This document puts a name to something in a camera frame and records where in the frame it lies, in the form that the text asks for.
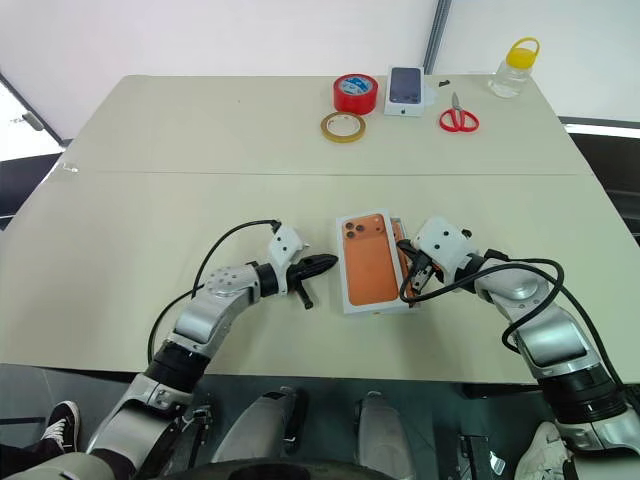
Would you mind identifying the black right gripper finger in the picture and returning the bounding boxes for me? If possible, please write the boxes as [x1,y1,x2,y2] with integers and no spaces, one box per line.
[400,273,427,307]
[396,239,421,264]

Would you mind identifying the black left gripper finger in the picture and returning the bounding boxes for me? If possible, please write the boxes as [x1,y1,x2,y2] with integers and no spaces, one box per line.
[301,263,338,281]
[298,252,340,271]

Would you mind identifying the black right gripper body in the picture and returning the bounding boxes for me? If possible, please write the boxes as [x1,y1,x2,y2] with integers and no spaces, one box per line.
[413,251,447,295]

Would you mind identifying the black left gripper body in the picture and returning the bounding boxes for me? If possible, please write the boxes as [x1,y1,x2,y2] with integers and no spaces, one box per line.
[285,260,318,312]

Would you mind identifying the white phone box lid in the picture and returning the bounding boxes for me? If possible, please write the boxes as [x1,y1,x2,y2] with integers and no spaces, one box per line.
[335,211,420,318]

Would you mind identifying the white box with dark phone print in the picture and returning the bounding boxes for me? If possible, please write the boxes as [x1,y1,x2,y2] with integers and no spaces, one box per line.
[383,64,427,120]

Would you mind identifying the clear yellowish tape roll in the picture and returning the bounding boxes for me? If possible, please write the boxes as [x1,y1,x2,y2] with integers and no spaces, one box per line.
[319,110,367,145]

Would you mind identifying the grey robot right leg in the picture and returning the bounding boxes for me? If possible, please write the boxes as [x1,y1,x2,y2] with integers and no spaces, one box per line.
[353,391,417,476]

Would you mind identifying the grey robot leg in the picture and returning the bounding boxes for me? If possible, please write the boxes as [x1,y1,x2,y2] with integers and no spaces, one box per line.
[208,384,312,467]
[353,391,417,476]

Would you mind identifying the grey robot left leg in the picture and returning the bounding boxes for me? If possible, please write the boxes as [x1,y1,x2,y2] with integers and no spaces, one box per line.
[208,384,312,467]

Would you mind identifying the red tape roll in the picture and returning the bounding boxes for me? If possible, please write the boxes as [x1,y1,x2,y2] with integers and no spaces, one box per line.
[331,73,378,117]

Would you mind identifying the clear jar with yellow lid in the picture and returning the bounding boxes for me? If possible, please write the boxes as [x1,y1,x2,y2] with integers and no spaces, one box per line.
[488,36,542,99]

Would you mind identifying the white sneaker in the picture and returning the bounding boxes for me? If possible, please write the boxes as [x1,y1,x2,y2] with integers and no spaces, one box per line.
[513,420,572,480]

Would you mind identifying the black furniture panel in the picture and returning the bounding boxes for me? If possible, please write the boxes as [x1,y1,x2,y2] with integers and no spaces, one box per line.
[558,115,640,237]

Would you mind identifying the black canvas sneaker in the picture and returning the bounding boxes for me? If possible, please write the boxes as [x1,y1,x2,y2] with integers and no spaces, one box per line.
[38,399,82,454]

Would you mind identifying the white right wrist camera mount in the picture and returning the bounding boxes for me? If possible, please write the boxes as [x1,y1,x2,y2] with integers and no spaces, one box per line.
[409,215,477,282]

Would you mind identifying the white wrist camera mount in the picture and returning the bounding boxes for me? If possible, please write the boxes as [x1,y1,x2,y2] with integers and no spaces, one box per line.
[269,224,308,282]
[409,215,477,282]

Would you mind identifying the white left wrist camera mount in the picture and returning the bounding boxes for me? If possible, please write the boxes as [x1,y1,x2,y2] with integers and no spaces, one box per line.
[269,224,308,282]

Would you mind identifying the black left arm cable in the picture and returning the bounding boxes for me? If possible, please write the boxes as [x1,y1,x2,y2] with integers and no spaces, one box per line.
[146,218,280,367]

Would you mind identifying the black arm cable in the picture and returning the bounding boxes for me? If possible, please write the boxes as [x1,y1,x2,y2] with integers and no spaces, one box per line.
[146,218,280,367]
[399,248,625,387]

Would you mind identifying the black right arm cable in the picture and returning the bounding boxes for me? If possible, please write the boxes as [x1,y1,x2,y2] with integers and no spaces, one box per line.
[399,248,625,387]

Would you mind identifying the red handled scissors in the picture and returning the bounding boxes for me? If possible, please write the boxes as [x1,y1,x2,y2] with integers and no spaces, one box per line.
[438,91,481,135]

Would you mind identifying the black stand bracket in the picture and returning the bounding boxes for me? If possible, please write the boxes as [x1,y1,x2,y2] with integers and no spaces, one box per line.
[456,433,507,480]
[180,403,212,454]

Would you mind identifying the grey window frame post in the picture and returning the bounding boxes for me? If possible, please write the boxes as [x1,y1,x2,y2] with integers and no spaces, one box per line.
[423,0,452,77]

